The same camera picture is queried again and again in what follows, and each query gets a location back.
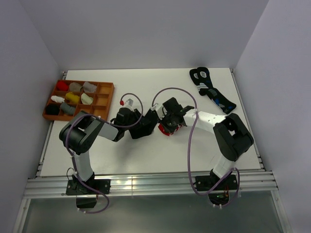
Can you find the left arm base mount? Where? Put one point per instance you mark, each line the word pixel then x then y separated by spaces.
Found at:
pixel 86 198

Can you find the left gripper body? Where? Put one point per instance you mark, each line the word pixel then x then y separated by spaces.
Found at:
pixel 134 118

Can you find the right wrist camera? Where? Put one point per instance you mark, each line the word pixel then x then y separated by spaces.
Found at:
pixel 159 109

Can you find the black patterned sock pair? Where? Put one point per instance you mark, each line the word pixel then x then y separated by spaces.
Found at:
pixel 201 78

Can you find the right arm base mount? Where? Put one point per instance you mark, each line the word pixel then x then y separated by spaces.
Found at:
pixel 220 195

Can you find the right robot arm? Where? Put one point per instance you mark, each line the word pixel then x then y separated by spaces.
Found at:
pixel 232 136

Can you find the white rolled sock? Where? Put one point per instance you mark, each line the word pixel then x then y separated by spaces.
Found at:
pixel 57 99

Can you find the aluminium rail frame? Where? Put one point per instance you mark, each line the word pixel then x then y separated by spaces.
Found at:
pixel 150 193

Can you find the black rolled sock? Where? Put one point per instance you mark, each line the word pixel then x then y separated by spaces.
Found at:
pixel 52 109

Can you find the grey rolled sock top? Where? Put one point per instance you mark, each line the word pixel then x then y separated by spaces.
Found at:
pixel 89 88

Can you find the red rolled sock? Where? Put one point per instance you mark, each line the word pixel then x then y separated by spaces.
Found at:
pixel 62 86

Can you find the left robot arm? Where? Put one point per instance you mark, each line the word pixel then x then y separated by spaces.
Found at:
pixel 80 133

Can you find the orange compartment tray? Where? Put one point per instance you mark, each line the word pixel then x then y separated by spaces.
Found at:
pixel 102 99

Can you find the red white striped sock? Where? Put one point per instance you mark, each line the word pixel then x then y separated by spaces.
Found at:
pixel 168 132

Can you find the yellow rolled sock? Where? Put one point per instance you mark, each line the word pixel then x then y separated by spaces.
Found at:
pixel 71 97

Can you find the taupe rolled sock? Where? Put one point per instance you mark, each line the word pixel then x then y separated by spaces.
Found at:
pixel 75 87

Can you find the cream rolled sock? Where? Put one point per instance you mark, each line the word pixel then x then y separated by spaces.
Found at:
pixel 86 100

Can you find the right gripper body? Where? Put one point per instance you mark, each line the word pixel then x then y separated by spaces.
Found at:
pixel 168 122

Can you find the dark grey rolled sock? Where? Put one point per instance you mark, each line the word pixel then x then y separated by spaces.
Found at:
pixel 67 109

